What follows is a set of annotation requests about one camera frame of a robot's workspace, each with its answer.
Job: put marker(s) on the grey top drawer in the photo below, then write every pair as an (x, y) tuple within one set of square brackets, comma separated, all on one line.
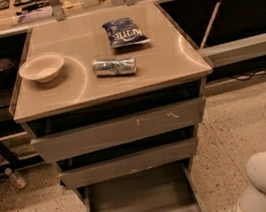
[(99, 136)]

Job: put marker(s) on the blue chip bag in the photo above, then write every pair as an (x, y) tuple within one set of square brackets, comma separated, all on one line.
[(124, 32)]

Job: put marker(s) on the grey drawer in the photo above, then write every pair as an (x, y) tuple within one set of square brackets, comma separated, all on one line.
[(99, 136), (166, 188), (129, 164)]

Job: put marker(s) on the grey bottom drawer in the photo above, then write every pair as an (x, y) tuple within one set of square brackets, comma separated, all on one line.
[(166, 188)]

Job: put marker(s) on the white bowl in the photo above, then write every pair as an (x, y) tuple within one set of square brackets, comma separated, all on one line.
[(42, 68)]

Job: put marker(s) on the white stick black handle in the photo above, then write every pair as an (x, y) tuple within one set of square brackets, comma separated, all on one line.
[(210, 23)]

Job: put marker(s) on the grey drawer cabinet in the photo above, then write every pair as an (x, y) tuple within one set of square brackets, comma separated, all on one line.
[(169, 70)]

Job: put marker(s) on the silver crushed can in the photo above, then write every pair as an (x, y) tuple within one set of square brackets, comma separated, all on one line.
[(112, 67)]

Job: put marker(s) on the plastic water bottle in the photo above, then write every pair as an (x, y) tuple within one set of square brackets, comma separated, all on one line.
[(16, 178)]

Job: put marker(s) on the grey middle drawer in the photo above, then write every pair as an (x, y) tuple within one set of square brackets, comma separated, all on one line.
[(129, 164)]

